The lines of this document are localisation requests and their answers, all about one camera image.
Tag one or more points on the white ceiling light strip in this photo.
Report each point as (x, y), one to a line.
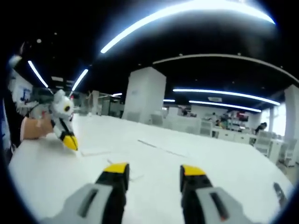
(163, 16)
(169, 100)
(117, 94)
(37, 74)
(224, 105)
(80, 80)
(226, 93)

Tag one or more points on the white product display shelf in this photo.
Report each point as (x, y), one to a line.
(232, 121)

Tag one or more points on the white mesh office chair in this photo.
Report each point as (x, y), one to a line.
(157, 119)
(264, 142)
(206, 128)
(287, 151)

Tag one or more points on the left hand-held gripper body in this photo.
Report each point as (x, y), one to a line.
(60, 106)

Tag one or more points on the white office desk row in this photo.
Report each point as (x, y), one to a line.
(233, 136)

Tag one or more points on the red wall screen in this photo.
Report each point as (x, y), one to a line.
(242, 116)

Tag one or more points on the black marker pen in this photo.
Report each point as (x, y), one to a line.
(279, 194)

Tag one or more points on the person's black printed shirt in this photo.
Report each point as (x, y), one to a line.
(11, 121)

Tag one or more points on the white desk partition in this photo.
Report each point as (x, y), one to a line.
(182, 126)

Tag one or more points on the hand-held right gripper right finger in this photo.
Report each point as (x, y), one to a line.
(202, 207)

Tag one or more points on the white square pillar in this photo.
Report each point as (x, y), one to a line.
(144, 93)
(94, 102)
(292, 112)

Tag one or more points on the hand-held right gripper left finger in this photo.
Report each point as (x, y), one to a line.
(105, 198)

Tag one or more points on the ceiling air vent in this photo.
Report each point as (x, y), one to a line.
(215, 99)

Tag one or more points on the blue white wall board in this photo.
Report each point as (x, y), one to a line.
(25, 93)

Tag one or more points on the bright office window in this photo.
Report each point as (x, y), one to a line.
(279, 121)

